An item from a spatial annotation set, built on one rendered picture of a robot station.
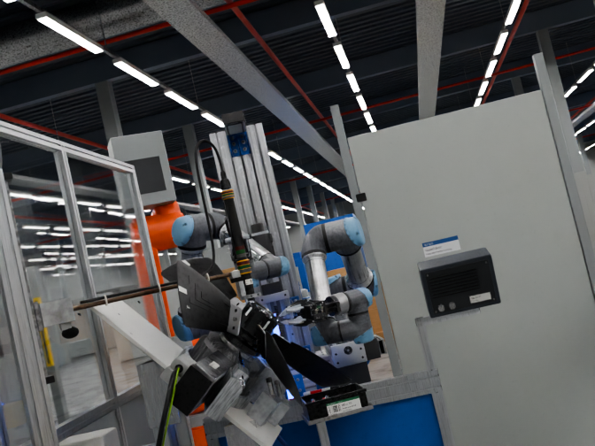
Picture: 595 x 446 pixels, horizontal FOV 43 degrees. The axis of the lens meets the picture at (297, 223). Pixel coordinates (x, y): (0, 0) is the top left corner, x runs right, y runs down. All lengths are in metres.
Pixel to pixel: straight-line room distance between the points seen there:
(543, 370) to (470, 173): 1.14
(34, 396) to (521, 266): 2.83
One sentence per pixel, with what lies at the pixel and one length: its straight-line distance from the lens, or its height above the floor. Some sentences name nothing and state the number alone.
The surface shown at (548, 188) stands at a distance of 4.36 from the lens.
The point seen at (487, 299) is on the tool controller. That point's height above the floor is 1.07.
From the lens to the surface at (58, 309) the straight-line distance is 2.29.
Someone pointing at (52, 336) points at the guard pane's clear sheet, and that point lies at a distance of 2.77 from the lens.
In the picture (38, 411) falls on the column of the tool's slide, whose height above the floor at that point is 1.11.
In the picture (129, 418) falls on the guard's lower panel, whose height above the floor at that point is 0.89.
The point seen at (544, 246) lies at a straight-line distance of 4.34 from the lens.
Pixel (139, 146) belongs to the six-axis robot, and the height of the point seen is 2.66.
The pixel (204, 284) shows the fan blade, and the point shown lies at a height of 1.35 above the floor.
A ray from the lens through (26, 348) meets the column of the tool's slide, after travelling 2.27.
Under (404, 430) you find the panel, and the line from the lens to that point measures 2.90.
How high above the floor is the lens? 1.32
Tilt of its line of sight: 4 degrees up
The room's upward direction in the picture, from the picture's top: 13 degrees counter-clockwise
